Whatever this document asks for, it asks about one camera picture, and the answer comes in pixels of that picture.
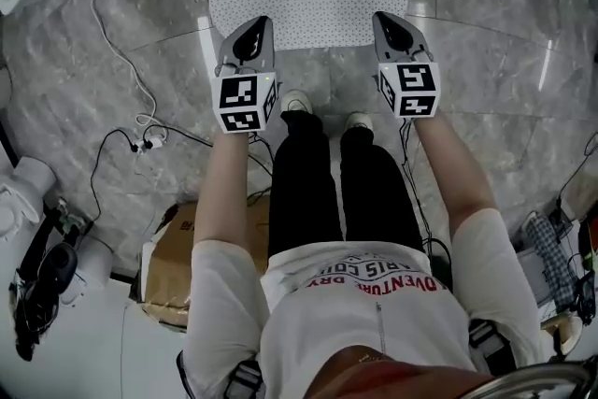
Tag grey marble floor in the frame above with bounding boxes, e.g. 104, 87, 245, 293
0, 0, 598, 284

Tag person's white shoe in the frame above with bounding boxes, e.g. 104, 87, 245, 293
279, 89, 314, 115
344, 111, 375, 133

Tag white cable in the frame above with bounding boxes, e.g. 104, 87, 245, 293
90, 0, 170, 141

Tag metal ring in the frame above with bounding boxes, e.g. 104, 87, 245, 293
469, 357, 598, 399

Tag person's left leg black trousers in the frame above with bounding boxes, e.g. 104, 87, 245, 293
267, 109, 345, 259

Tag black round device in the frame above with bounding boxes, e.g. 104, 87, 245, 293
36, 241, 79, 293

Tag person's leg black trousers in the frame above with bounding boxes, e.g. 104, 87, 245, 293
338, 125, 427, 254
267, 109, 345, 259

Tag person's left forearm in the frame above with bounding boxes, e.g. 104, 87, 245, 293
192, 131, 263, 249

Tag person's right forearm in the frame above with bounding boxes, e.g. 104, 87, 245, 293
412, 110, 499, 226

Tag black harness strap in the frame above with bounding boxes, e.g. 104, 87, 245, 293
222, 359, 266, 399
466, 318, 520, 378

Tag person's white printed shirt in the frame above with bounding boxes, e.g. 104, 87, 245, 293
181, 207, 546, 399

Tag person's right white shoe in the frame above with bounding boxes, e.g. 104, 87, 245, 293
344, 111, 375, 133

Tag brown cardboard box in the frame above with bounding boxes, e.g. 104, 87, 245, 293
138, 199, 273, 326

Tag person's right leg black trousers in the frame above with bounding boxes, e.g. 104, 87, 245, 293
338, 125, 427, 254

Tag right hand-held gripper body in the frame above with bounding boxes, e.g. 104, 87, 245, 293
372, 10, 442, 121

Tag person's left white shoe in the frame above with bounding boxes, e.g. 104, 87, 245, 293
279, 89, 314, 115

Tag black cable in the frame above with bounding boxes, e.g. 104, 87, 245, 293
86, 123, 216, 225

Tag white cylindrical machine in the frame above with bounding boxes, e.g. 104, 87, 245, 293
0, 155, 116, 307

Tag checked cloth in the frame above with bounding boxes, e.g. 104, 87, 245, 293
523, 210, 580, 303

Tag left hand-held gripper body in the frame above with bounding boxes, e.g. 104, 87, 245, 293
210, 15, 280, 135

